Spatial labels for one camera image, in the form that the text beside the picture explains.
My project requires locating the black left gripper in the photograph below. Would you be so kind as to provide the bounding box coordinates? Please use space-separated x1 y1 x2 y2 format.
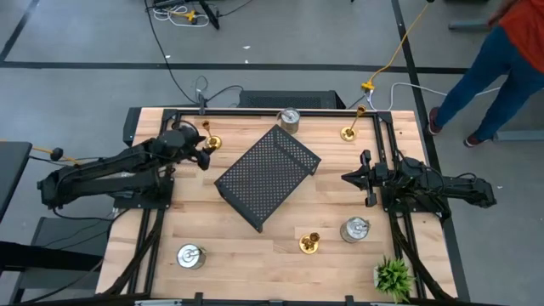
169 125 212 171

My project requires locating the white coiled cable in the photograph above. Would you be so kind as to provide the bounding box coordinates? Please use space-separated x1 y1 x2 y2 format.
151 4 212 29

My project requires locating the black computer case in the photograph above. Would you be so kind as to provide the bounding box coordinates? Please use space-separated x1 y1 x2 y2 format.
237 89 347 110

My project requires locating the person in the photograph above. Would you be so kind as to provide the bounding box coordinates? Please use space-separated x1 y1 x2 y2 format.
427 0 544 149

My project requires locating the yellow cable with black knob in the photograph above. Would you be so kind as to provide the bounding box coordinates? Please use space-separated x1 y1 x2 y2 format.
31 145 82 167

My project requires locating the silver tin candle can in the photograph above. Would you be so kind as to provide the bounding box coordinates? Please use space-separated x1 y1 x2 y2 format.
276 106 302 135
175 242 207 270
339 216 371 244

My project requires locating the grey table foot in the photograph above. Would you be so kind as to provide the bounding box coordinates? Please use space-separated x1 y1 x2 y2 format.
448 19 490 31
495 130 544 142

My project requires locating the black desk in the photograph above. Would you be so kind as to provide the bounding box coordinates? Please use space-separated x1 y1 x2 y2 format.
0 141 33 222

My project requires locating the gold candlestick holder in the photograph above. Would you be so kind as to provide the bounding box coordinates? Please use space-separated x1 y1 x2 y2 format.
298 231 321 256
339 105 367 143
201 120 223 152

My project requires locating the white floor cable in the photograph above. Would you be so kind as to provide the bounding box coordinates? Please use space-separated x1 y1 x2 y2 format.
368 82 502 111

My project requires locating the thin black floor cable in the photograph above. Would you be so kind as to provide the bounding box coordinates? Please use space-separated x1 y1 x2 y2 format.
144 0 246 107

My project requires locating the small green potted plant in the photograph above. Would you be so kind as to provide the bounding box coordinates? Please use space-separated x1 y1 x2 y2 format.
372 254 416 303

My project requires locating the black beam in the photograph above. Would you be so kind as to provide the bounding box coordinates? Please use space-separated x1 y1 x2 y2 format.
0 241 103 273

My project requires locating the black cable conduit bundle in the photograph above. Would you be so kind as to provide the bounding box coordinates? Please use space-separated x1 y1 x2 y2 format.
388 212 454 302
101 210 167 297

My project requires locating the black aluminium table frame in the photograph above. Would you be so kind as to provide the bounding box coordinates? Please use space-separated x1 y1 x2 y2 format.
101 108 458 306

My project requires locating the yellow extension cable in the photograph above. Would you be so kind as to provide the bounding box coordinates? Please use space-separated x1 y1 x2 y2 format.
360 2 433 93

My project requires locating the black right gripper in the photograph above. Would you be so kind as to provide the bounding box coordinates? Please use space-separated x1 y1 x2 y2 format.
341 150 390 208

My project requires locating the black perforated metal riser shelf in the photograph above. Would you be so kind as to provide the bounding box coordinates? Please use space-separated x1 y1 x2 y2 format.
213 124 322 234

